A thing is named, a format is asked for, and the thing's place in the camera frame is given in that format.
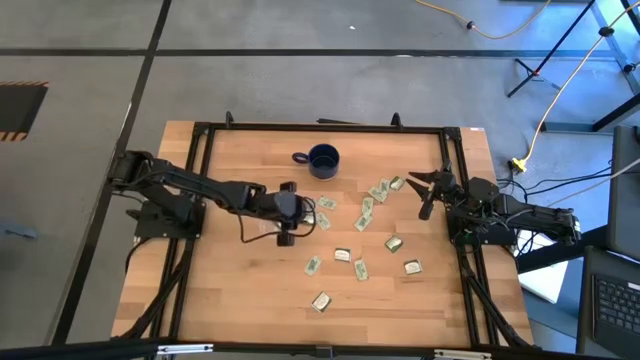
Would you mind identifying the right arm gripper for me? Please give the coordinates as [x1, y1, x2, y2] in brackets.
[405, 170, 460, 202]

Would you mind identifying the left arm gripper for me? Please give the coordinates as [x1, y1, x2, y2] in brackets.
[263, 181, 308, 248]

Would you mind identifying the dark blue ceramic mug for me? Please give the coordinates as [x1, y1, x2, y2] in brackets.
[291, 143, 342, 181]

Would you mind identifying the white box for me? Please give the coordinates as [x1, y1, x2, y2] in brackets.
[517, 232, 570, 305]

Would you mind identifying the black tripod stand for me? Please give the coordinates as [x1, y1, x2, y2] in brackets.
[506, 0, 640, 134]

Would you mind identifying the black laptop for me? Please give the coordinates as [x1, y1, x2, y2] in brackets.
[576, 244, 640, 360]

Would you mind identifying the grey floor object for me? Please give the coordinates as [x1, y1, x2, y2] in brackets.
[0, 218, 39, 240]

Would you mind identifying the black hazard-striped floor hatch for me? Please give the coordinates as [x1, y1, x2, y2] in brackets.
[0, 81, 50, 143]

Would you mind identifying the black aluminium table frame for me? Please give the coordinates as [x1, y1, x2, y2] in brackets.
[112, 110, 536, 360]

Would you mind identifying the yellow extension cable with plug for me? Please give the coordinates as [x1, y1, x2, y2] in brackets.
[509, 0, 640, 174]

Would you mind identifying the yellow floor cable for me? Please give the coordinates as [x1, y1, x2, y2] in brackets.
[414, 0, 554, 40]

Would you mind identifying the silver metal bracket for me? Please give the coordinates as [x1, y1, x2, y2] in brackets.
[432, 348, 492, 360]
[156, 343, 215, 356]

